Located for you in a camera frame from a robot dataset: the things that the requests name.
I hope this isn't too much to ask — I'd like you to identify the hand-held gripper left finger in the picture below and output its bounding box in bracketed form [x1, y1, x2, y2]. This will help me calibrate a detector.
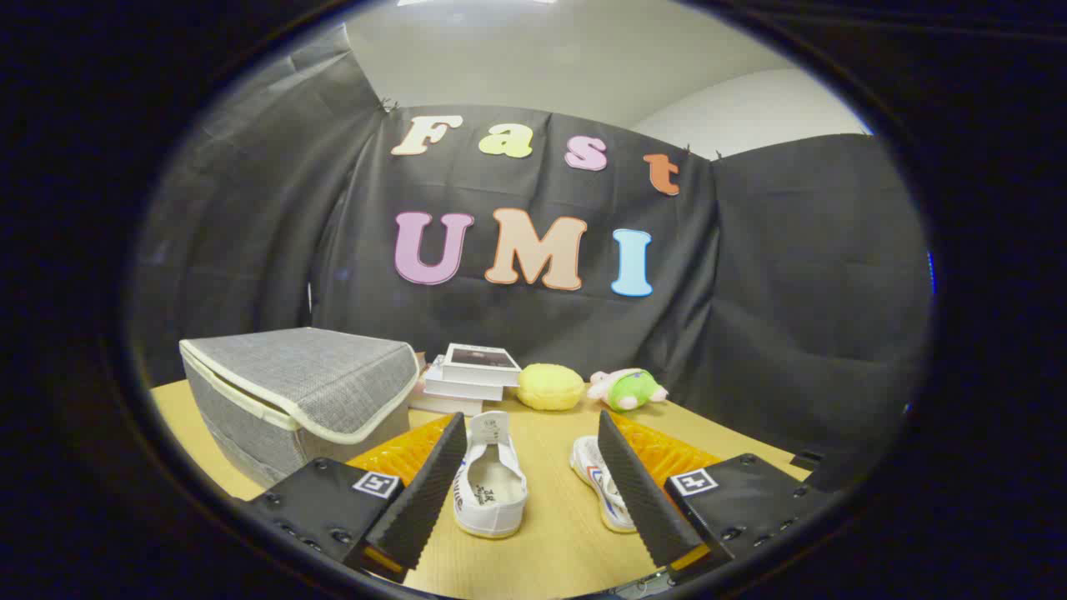
[238, 411, 469, 584]

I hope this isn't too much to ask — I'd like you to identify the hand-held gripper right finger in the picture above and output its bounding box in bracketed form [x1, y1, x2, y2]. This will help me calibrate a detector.
[597, 408, 839, 584]

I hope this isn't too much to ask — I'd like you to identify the white canvas shoe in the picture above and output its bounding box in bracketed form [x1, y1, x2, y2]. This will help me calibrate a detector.
[453, 410, 528, 539]
[570, 435, 639, 534]

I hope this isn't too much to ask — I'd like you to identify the grey fabric storage box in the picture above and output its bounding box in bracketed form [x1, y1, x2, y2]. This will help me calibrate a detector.
[179, 327, 420, 488]

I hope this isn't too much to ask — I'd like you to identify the white book pink cover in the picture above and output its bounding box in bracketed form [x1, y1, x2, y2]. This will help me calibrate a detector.
[408, 387, 484, 417]

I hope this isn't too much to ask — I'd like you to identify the pink and green plush toy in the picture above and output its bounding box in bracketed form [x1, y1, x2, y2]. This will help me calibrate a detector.
[588, 368, 669, 413]

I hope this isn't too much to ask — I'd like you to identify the yellow round plush toy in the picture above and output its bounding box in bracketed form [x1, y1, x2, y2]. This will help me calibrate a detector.
[517, 363, 586, 412]

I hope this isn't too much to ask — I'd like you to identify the white book dark cover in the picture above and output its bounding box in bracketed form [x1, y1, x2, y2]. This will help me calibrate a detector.
[440, 342, 523, 387]

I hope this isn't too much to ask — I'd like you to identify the black backdrop cloth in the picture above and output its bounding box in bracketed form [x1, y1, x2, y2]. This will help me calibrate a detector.
[129, 25, 934, 480]

